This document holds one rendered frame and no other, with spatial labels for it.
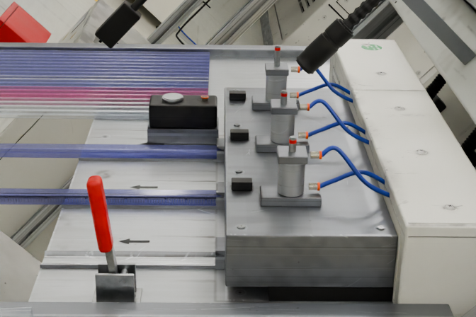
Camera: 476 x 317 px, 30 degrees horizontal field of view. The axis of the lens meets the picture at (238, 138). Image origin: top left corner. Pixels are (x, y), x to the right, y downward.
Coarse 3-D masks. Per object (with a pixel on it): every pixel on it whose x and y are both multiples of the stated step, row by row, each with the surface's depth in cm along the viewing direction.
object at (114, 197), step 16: (0, 192) 85; (16, 192) 85; (32, 192) 85; (48, 192) 86; (64, 192) 86; (80, 192) 86; (112, 192) 86; (128, 192) 86; (144, 192) 86; (160, 192) 86; (176, 192) 86; (192, 192) 86; (208, 192) 86
